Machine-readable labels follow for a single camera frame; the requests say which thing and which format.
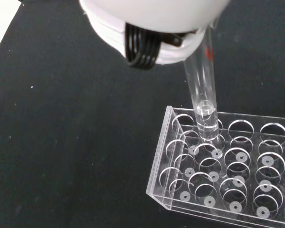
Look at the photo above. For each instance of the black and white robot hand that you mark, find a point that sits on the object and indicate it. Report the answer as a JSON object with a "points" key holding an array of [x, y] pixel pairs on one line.
{"points": [[156, 16]]}

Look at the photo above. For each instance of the clear plastic test tube rack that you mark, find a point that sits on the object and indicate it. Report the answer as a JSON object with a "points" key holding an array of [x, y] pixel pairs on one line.
{"points": [[242, 171]]}

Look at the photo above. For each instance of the black bench cloth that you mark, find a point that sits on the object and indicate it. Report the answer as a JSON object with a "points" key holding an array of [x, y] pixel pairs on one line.
{"points": [[61, 142]]}

